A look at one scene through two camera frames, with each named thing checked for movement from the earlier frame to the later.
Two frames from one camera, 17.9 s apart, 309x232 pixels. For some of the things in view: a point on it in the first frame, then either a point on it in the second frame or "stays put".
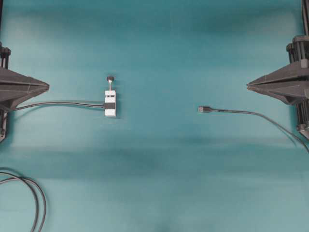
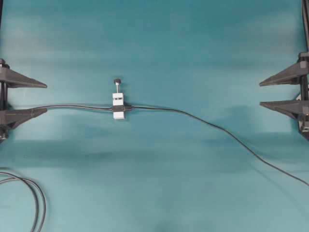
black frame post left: [1, 15] stays put
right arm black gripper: [290, 92] to [291, 76]
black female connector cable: [105, 106] to [120, 108]
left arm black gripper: [12, 91] to [11, 118]
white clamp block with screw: [110, 99] to [118, 100]
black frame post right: [305, 7] stays put
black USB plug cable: [205, 109] to [129, 107]
